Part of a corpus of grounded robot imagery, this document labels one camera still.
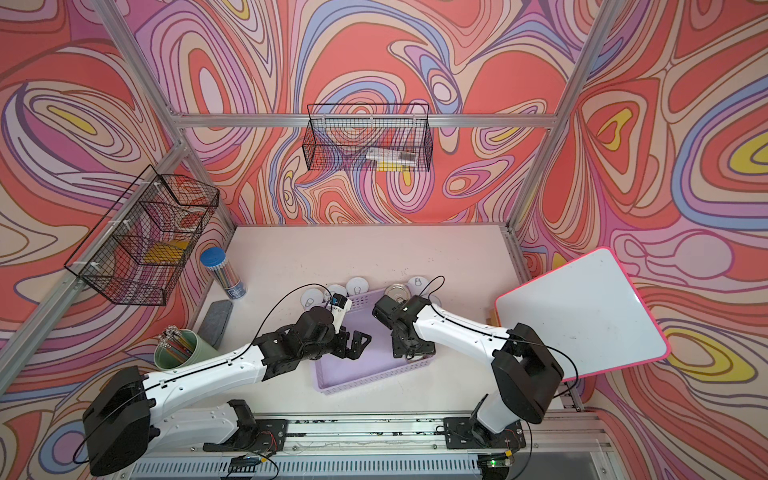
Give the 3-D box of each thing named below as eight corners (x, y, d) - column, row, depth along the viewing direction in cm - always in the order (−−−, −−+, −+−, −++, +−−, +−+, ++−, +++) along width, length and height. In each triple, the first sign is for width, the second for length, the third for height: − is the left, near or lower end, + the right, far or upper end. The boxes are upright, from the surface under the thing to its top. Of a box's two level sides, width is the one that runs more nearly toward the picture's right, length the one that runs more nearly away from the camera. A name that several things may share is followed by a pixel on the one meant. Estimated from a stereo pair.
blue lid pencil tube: (222, 293, 103) (194, 257, 87) (236, 280, 106) (211, 243, 91) (238, 303, 100) (212, 267, 85) (252, 289, 104) (229, 252, 89)
